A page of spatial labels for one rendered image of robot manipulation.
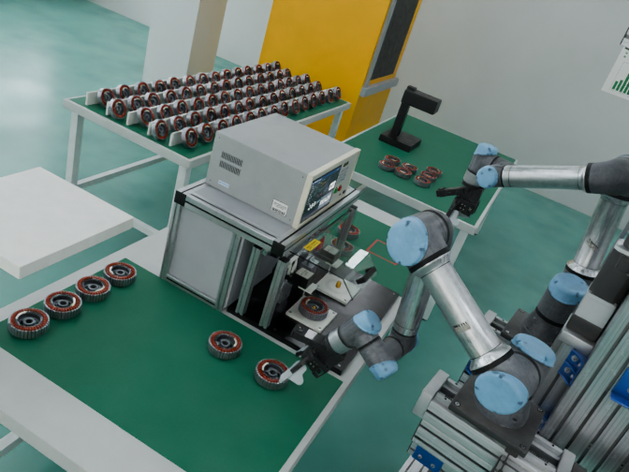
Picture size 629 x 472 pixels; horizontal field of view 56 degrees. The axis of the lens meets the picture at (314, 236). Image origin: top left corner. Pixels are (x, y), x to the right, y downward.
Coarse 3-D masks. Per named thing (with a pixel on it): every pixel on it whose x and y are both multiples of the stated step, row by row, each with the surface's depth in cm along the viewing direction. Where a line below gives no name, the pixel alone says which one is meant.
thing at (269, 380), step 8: (264, 360) 190; (272, 360) 192; (256, 368) 187; (264, 368) 189; (272, 368) 191; (280, 368) 190; (256, 376) 185; (264, 376) 184; (272, 376) 187; (280, 376) 186; (264, 384) 183; (272, 384) 183; (280, 384) 184
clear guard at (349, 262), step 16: (320, 240) 211; (336, 240) 214; (304, 256) 198; (320, 256) 201; (336, 256) 204; (352, 256) 207; (368, 256) 212; (336, 272) 195; (352, 272) 199; (352, 288) 196
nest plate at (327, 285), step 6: (324, 276) 245; (330, 276) 247; (336, 276) 248; (318, 282) 240; (324, 282) 241; (330, 282) 243; (336, 282) 244; (342, 282) 245; (318, 288) 237; (324, 288) 237; (330, 288) 239; (336, 288) 240; (342, 288) 241; (330, 294) 235; (336, 294) 236; (342, 294) 237; (348, 294) 239; (336, 300) 235; (342, 300) 234; (348, 300) 235
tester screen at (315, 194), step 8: (328, 176) 207; (336, 176) 216; (312, 184) 195; (320, 184) 204; (328, 184) 211; (312, 192) 199; (320, 192) 207; (328, 192) 216; (312, 200) 203; (304, 208) 200; (312, 208) 207; (320, 208) 216
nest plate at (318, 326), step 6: (294, 306) 221; (288, 312) 217; (294, 312) 218; (330, 312) 224; (294, 318) 216; (300, 318) 215; (306, 318) 216; (330, 318) 221; (306, 324) 214; (312, 324) 214; (318, 324) 216; (324, 324) 217; (318, 330) 213
